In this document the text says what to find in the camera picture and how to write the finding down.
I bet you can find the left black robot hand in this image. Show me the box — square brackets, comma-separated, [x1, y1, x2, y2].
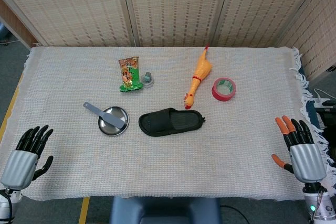
[0, 124, 55, 190]

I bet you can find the right orange-tipped robot hand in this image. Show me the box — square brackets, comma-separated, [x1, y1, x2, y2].
[271, 115, 328, 184]

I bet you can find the black slipper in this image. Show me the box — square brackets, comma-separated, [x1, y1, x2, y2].
[138, 107, 207, 137]

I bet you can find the black box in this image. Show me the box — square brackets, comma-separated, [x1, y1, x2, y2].
[313, 104, 336, 135]

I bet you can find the white power strip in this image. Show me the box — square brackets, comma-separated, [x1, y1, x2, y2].
[313, 89, 333, 108]

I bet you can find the red tape roll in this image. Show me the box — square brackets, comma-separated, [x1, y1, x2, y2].
[211, 77, 237, 102]

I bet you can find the brown wooden board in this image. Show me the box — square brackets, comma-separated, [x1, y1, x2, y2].
[0, 0, 40, 49]

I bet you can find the yellow rubber chicken toy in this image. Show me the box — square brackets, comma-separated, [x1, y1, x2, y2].
[183, 43, 213, 110]

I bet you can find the white woven tablecloth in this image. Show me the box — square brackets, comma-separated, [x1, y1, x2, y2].
[0, 46, 336, 202]

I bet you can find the green orange snack bag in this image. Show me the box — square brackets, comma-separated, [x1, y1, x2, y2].
[118, 56, 144, 93]

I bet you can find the clear cup with grey block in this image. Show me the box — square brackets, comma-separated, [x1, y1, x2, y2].
[140, 71, 155, 88]

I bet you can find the bamboo folding screen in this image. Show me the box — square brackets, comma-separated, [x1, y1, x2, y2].
[0, 0, 336, 80]

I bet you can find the black floor cable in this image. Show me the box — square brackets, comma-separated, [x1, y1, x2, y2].
[220, 204, 250, 224]

